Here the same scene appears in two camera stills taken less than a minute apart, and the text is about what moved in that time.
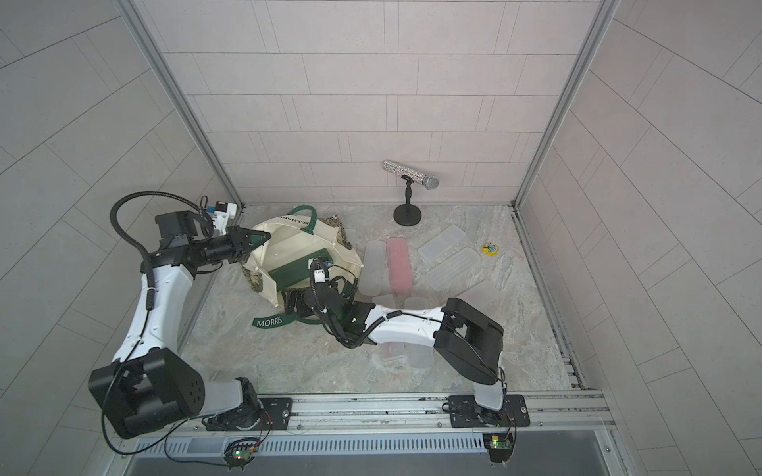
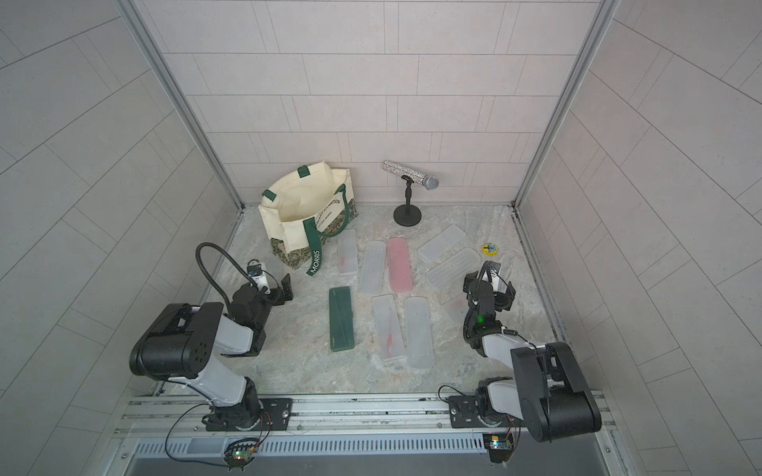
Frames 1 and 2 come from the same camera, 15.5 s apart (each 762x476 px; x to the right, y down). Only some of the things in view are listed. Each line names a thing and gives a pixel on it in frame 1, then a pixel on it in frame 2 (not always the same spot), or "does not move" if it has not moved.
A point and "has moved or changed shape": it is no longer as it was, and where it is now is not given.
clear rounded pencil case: [372, 272] does not move
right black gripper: [308, 293] -> [470, 284]
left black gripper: [238, 244] -> [280, 300]
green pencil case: [297, 271] has moved or changed shape
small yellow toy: [490, 249] does not move
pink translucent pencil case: [399, 265] does not move
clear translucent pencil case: [441, 242] does not move
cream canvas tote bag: [300, 250] -> [305, 208]
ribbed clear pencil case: [452, 268] does not move
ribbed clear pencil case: [418, 355] does not move
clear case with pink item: [389, 351] does not move
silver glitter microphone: [428, 182] does not move
